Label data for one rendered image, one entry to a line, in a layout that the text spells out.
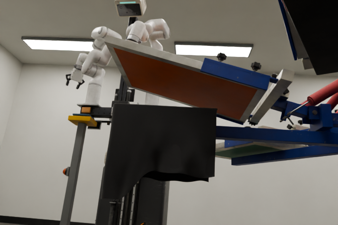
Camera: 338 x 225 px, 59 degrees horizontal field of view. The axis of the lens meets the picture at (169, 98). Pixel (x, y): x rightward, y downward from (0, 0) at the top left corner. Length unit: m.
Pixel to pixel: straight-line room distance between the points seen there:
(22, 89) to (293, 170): 5.29
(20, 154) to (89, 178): 1.41
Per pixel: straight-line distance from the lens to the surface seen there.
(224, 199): 5.35
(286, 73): 1.35
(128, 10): 2.36
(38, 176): 5.97
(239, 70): 1.36
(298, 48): 1.28
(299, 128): 2.14
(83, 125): 1.78
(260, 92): 1.42
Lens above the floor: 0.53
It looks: 19 degrees up
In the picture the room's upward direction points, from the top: 5 degrees clockwise
